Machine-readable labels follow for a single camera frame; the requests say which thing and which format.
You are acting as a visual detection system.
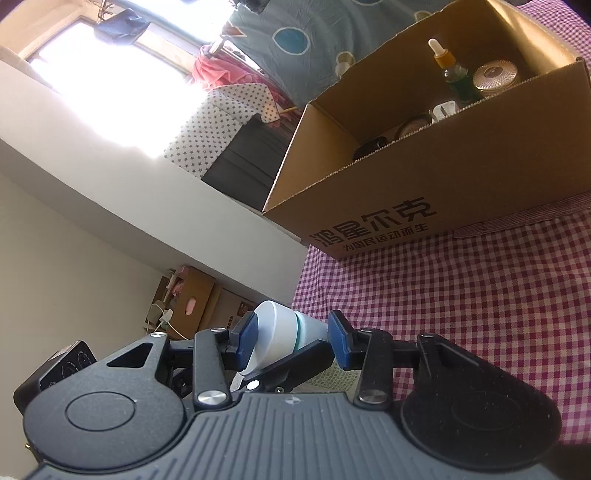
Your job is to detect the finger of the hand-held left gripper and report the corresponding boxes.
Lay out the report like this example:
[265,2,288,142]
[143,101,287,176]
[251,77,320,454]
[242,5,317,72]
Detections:
[242,339,334,393]

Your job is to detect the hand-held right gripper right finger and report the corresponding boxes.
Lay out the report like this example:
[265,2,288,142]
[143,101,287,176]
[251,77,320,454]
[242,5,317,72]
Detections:
[326,309,489,410]

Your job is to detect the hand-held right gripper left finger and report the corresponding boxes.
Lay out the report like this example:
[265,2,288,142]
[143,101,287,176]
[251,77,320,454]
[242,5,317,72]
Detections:
[104,311,260,410]

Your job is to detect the white bottle with green label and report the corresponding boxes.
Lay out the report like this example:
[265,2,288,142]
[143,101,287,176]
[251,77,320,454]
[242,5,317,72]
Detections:
[238,300,361,395]

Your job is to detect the brown cardboard box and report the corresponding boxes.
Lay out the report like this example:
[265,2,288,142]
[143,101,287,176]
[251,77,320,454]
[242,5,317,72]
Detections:
[262,0,589,260]

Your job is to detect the black tape roll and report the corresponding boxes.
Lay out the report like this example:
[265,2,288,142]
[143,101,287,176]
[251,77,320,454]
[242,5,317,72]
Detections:
[394,115,435,140]

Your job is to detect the white charger plug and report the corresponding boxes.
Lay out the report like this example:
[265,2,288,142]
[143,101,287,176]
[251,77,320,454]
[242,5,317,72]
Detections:
[430,100,460,123]

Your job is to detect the green glass dropper bottle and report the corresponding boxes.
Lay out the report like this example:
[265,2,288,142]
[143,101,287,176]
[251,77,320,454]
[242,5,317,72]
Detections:
[427,38,481,104]

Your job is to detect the gold round jar lid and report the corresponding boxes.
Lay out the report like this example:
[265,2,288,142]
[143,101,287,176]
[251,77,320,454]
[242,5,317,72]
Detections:
[472,60,520,99]

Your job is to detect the small background cardboard box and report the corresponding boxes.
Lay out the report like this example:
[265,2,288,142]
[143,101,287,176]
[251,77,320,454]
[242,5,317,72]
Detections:
[203,284,257,333]

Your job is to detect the large background cardboard box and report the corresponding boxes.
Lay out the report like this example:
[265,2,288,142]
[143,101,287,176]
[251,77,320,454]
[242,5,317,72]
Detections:
[152,265,215,342]

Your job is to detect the purple checkered tablecloth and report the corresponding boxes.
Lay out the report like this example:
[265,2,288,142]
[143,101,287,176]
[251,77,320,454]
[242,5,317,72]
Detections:
[291,0,591,446]

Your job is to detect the dark cabinet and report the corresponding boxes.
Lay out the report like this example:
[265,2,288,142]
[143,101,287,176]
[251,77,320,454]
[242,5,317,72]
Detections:
[202,115,305,217]

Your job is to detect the black round object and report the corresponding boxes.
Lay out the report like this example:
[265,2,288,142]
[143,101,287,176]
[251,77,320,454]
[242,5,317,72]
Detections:
[353,137,389,161]

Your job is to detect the star print cloth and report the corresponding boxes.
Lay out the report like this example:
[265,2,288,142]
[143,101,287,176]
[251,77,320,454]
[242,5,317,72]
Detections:
[164,85,280,178]

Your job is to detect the pink hanging cloth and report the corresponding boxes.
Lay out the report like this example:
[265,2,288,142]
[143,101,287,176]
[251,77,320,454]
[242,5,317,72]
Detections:
[191,44,296,121]

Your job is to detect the blue spotted bedsheet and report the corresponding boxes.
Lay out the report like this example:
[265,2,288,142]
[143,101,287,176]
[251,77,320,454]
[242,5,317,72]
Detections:
[226,0,453,114]

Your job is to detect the dark blue hanging cloth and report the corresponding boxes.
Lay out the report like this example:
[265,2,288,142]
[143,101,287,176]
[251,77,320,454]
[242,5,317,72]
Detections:
[92,7,151,47]

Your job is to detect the white plug with cable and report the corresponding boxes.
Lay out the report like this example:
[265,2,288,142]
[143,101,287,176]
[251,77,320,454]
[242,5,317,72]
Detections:
[148,300,195,342]

